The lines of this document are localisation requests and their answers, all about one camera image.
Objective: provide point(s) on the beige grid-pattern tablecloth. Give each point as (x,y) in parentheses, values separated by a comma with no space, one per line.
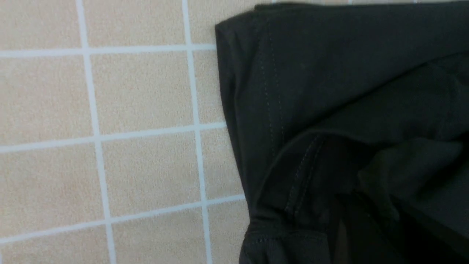
(114,148)

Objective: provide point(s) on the dark gray long-sleeve shirt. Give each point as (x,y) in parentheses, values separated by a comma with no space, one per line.
(349,125)

